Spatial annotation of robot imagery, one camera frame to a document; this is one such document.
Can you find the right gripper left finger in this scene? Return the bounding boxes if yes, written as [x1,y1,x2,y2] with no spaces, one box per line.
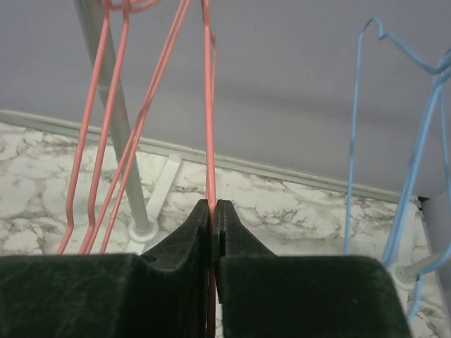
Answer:
[1,200,209,337]

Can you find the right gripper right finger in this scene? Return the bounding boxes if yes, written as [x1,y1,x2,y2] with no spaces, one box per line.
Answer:
[211,200,411,338]

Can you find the white clothes rack frame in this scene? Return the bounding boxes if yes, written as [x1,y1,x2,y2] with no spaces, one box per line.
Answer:
[58,1,181,254]

